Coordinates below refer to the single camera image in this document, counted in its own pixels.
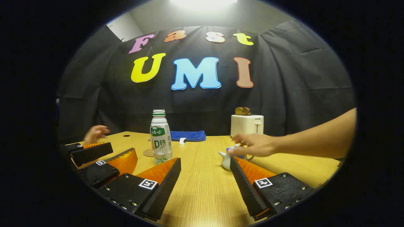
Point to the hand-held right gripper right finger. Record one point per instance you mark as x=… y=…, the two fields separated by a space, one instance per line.
x=247 y=189

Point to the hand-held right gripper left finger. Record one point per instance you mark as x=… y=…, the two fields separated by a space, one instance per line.
x=163 y=192

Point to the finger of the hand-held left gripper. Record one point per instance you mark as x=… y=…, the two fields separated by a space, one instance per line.
x=101 y=175
x=91 y=153

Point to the white spouted teacup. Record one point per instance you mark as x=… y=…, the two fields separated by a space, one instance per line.
x=225 y=162

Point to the white water bottle green label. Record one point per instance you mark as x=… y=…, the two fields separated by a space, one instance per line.
x=161 y=138

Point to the blue folded towel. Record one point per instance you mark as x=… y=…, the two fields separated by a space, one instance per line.
x=189 y=135

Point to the white toaster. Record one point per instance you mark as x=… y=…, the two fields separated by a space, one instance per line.
x=246 y=124

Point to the brown toast slice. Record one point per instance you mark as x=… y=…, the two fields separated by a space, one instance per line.
x=247 y=111
x=239 y=111

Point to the black backdrop cloth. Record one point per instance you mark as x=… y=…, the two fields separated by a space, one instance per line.
x=284 y=78

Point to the ceiling light panel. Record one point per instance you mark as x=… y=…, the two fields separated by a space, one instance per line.
x=203 y=3

